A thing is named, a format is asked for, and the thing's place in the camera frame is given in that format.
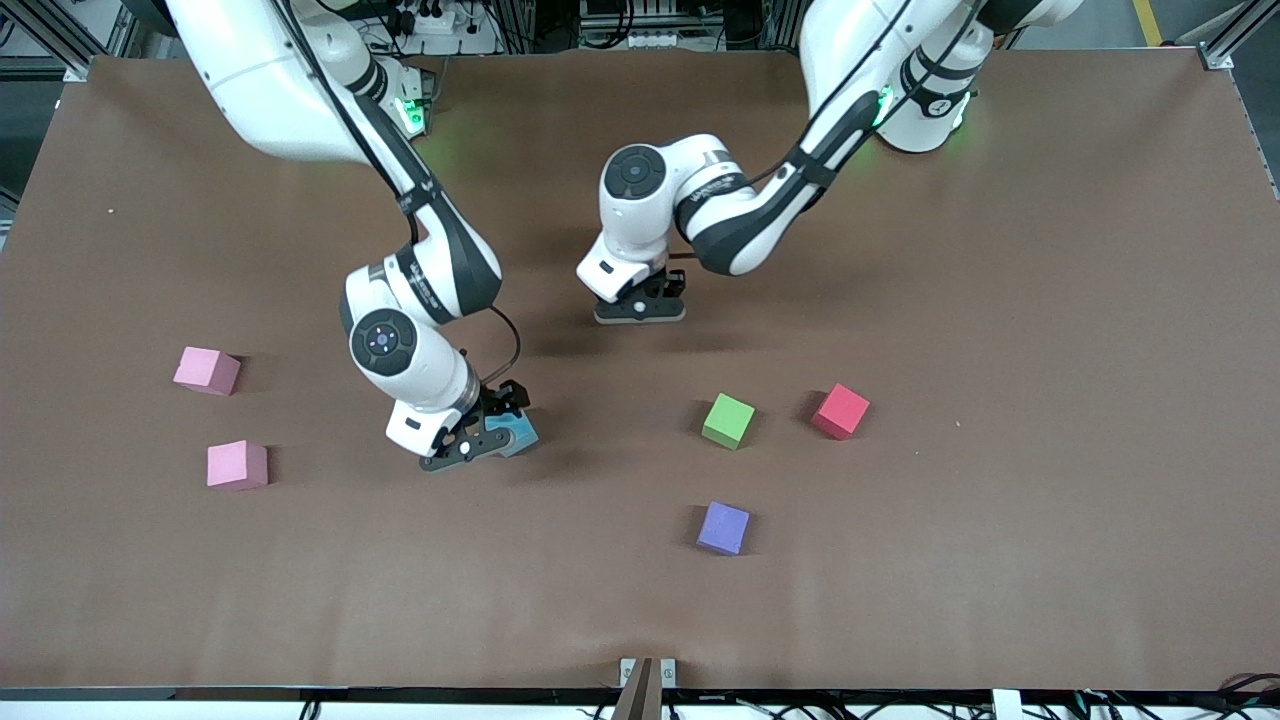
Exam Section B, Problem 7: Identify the brown wooden strip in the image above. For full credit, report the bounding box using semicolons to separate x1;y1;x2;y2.
611;657;654;720

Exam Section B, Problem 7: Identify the brown table cover sheet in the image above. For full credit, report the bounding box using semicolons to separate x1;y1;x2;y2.
0;50;1280;693

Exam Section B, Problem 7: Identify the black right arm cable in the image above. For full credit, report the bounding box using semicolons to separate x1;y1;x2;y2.
478;304;523;389

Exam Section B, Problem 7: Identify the aluminium frame profile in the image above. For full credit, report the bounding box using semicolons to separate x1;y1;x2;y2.
0;0;151;81
1195;0;1280;71

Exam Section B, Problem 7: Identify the small metal bracket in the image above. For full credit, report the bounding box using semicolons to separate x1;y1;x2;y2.
619;657;678;691

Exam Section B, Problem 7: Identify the white power strip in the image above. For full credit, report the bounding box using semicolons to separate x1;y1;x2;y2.
385;4;463;37

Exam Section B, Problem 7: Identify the green foam cube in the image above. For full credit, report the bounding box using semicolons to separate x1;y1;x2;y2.
701;393;757;451

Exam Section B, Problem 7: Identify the pink foam cube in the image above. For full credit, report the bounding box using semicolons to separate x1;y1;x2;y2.
206;440;270;491
173;346;242;398

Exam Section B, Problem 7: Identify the purple foam cube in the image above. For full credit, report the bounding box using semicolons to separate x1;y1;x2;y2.
696;501;751;557

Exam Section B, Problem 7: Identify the blue foam cube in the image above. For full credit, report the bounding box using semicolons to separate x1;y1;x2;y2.
488;412;540;459

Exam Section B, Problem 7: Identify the red foam cube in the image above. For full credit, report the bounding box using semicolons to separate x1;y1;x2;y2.
810;383;871;441

